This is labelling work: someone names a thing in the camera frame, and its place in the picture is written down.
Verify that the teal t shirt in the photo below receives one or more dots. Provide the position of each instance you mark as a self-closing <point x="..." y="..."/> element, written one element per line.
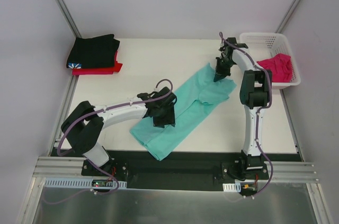
<point x="196" y="99"/>

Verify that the folded black t shirt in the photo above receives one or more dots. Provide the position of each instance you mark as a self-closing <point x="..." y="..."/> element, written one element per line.
<point x="92" y="53"/>

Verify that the left aluminium frame post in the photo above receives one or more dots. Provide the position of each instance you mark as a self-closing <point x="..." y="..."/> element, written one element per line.
<point x="68" y="17"/>

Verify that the white cable duct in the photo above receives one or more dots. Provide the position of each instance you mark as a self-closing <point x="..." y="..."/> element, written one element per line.
<point x="84" y="183"/>
<point x="232" y="187"/>

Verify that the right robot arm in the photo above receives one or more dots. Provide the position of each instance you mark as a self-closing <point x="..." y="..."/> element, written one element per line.
<point x="255" y="95"/>

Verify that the pink t shirt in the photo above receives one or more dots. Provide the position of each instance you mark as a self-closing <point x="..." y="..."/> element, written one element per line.
<point x="280" y="66"/>

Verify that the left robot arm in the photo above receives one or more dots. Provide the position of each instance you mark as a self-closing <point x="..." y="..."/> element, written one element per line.
<point x="83" y="126"/>

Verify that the folded red t shirt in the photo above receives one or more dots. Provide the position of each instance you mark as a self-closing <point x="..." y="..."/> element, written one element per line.
<point x="100" y="71"/>

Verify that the left white cable duct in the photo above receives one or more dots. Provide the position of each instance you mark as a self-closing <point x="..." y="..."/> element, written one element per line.
<point x="84" y="183"/>

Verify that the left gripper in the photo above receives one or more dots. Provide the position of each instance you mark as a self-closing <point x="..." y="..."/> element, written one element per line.
<point x="164" y="113"/>

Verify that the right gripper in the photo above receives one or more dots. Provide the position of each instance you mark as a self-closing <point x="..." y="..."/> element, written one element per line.
<point x="222" y="68"/>

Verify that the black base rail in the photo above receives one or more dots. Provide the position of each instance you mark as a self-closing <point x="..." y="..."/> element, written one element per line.
<point x="183" y="171"/>

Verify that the right white cable duct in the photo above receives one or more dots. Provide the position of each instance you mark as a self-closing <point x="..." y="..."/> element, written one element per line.
<point x="232" y="187"/>

